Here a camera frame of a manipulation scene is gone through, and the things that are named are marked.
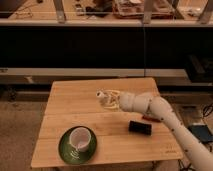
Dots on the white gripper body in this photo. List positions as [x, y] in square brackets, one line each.
[126, 101]

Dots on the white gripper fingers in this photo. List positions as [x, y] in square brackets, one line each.
[113, 100]

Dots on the clear plastic bottle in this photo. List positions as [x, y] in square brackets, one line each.
[102, 96]

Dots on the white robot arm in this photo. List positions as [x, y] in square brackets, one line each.
[156, 106]

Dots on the red brown elongated object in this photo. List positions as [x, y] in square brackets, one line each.
[150, 118]

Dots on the black rectangular block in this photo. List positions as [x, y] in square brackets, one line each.
[140, 127]

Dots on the wooden table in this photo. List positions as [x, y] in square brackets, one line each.
[73, 103]

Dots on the white cup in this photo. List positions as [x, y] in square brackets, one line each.
[80, 139]

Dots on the green round plate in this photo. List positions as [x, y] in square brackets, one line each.
[71, 156]

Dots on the black box on shelf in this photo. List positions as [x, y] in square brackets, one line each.
[199, 70]

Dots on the blue box on floor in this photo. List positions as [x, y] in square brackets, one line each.
[202, 133]

